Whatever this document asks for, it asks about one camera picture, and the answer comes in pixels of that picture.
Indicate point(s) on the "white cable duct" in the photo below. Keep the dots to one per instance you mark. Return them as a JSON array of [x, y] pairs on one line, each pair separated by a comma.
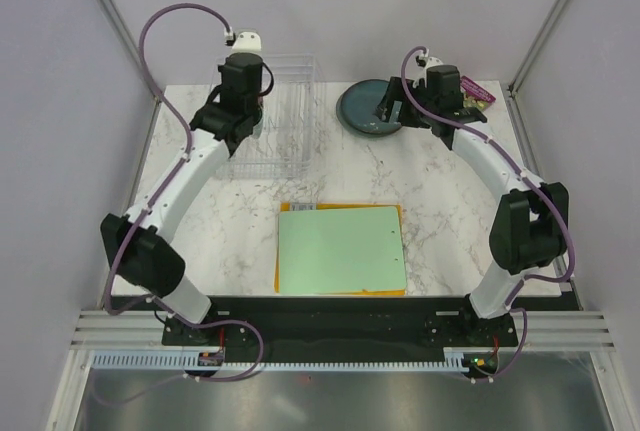
[[192, 361]]

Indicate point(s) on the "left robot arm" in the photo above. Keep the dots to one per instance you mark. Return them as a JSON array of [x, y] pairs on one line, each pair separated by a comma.
[[138, 243]]

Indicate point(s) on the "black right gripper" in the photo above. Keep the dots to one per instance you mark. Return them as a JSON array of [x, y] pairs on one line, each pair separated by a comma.
[[395, 92]]

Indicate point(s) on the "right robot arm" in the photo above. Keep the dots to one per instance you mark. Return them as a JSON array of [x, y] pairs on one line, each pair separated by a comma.
[[531, 221]]

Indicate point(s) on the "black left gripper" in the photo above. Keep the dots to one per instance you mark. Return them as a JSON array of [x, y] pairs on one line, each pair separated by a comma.
[[221, 71]]

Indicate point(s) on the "grey-green plate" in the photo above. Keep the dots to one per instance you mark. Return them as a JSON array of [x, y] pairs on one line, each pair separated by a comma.
[[357, 115]]

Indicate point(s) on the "purple book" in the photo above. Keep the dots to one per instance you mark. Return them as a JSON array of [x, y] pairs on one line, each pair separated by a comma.
[[475, 95]]

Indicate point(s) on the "aluminium front rail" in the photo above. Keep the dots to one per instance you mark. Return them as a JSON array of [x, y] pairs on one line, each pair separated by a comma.
[[543, 330]]

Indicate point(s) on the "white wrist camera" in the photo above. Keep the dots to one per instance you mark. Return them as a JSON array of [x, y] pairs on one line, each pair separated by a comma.
[[425, 60], [244, 41]]

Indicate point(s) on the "light green cutting board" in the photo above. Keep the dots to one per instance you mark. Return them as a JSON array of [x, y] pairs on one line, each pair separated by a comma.
[[340, 250]]

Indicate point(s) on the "white wire dish rack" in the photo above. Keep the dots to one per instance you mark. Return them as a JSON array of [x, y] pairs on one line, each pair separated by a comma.
[[283, 148]]

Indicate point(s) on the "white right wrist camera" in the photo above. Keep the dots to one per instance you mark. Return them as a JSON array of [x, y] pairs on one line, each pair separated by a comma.
[[425, 60]]

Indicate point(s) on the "right aluminium frame post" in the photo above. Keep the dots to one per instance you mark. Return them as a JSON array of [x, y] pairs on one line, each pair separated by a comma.
[[550, 22]]

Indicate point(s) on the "left aluminium frame post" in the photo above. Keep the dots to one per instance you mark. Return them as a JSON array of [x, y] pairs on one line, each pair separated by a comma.
[[125, 38]]

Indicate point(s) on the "aluminium frame post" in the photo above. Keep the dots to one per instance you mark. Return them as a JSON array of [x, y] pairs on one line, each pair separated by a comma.
[[550, 22], [125, 38]]

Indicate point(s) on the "red and teal plate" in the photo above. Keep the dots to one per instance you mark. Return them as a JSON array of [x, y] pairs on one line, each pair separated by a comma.
[[258, 120]]

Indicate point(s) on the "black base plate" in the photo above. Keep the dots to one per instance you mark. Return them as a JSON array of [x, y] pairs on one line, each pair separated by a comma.
[[231, 308]]

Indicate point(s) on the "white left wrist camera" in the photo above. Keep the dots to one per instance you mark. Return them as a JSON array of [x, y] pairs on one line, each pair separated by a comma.
[[244, 41]]

